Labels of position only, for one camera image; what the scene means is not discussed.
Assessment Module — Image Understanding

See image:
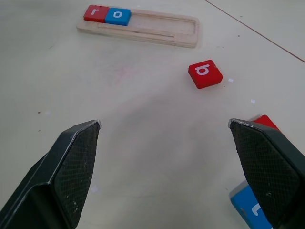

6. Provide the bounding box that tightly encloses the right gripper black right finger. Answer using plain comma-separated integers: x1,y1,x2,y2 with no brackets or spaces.
228,118,305,229

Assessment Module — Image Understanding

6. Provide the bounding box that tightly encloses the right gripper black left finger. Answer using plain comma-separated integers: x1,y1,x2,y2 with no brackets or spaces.
0,120,102,229

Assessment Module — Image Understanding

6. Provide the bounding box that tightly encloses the red letter b tile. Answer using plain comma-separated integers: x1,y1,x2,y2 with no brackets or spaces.
188,59,224,90

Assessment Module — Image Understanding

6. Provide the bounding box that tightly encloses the blue block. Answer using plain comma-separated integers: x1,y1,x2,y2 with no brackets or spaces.
228,180,274,229

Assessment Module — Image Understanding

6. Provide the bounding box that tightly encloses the red letter r tile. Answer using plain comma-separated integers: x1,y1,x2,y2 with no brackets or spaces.
83,5,110,23

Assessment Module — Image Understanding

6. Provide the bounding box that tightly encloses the blue letter o tile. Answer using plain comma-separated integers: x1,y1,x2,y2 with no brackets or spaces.
104,7,132,26

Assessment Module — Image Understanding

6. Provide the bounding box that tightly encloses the wooden block tray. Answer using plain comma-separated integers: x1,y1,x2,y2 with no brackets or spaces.
76,8,200,49

